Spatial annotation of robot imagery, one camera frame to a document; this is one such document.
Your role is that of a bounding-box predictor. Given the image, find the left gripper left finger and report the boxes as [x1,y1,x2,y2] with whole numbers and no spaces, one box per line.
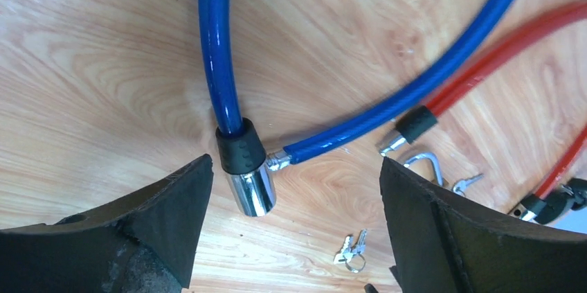
[1,154,213,292]

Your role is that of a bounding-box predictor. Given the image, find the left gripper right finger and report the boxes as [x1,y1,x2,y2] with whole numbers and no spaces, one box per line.
[379,158,586,292]

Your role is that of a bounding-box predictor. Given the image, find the padlock silver keys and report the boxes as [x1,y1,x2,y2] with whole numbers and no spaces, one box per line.
[452,173,484,196]

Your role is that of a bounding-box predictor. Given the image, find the brass padlock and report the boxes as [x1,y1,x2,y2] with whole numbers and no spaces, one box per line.
[402,152,446,187]

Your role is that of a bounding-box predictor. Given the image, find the small silver key bunch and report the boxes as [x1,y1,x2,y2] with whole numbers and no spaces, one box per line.
[332,229,368,274]

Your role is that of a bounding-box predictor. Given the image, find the blue cable lock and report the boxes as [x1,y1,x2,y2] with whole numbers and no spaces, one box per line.
[198,0,513,217]

